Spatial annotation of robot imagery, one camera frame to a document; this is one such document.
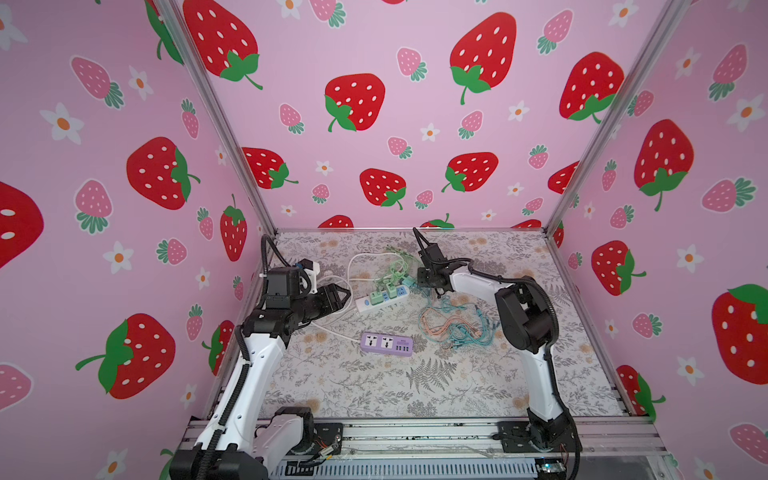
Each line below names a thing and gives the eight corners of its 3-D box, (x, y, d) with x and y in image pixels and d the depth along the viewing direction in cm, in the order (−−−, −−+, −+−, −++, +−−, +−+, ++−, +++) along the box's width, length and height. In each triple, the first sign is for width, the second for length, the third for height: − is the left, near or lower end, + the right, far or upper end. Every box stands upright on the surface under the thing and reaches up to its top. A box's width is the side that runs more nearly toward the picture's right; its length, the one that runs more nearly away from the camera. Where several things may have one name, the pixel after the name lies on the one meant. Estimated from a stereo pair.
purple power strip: (359, 352, 91) (358, 348, 88) (361, 336, 94) (361, 331, 92) (413, 357, 90) (413, 353, 87) (413, 340, 93) (414, 335, 91)
